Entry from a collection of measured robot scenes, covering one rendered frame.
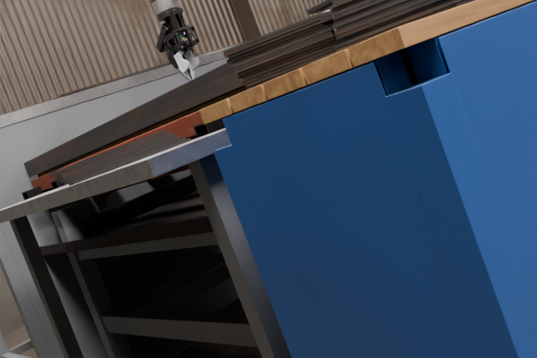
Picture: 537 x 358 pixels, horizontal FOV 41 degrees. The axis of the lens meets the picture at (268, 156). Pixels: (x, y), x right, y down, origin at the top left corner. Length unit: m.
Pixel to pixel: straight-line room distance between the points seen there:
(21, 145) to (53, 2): 2.71
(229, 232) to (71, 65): 4.02
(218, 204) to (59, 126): 1.55
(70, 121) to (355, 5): 2.01
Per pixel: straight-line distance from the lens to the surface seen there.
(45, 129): 2.69
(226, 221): 1.22
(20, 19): 5.16
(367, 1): 0.81
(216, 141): 1.18
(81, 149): 2.14
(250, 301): 1.25
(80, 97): 2.76
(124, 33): 5.38
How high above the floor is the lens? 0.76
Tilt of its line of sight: 4 degrees down
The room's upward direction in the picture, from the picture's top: 21 degrees counter-clockwise
